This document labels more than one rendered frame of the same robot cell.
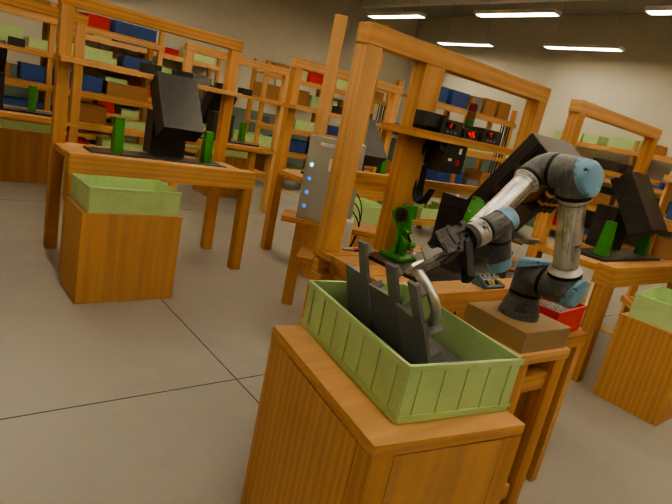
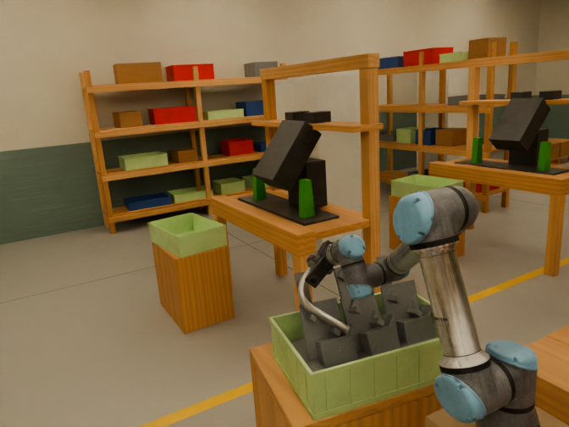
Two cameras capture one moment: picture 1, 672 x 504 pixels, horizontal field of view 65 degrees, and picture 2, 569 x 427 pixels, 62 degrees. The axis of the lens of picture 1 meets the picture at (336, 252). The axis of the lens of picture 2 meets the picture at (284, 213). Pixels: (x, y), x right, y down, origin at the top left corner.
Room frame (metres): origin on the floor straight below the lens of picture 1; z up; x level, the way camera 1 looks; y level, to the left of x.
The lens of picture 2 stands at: (1.64, -1.84, 1.81)
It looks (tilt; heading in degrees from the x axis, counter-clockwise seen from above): 15 degrees down; 102
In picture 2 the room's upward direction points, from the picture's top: 4 degrees counter-clockwise
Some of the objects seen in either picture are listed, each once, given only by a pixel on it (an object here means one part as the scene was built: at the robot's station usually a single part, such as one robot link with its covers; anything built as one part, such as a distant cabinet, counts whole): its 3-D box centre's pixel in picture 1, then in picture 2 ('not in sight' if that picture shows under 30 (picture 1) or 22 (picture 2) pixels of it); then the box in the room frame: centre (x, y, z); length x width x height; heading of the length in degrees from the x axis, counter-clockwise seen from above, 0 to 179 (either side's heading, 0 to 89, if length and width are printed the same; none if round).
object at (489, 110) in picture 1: (445, 163); not in sight; (8.66, -1.42, 1.14); 2.45 x 0.55 x 2.28; 131
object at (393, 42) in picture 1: (468, 69); not in sight; (3.00, -0.49, 1.89); 1.50 x 0.09 x 0.09; 130
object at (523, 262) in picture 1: (531, 274); (508, 371); (1.95, -0.74, 1.10); 0.13 x 0.12 x 0.14; 39
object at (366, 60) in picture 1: (443, 167); not in sight; (3.00, -0.49, 1.36); 1.49 x 0.09 x 0.97; 130
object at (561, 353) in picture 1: (510, 338); not in sight; (1.96, -0.74, 0.83); 0.32 x 0.32 x 0.04; 37
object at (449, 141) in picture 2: not in sight; (428, 124); (2.44, 5.78, 1.13); 2.48 x 0.54 x 2.27; 131
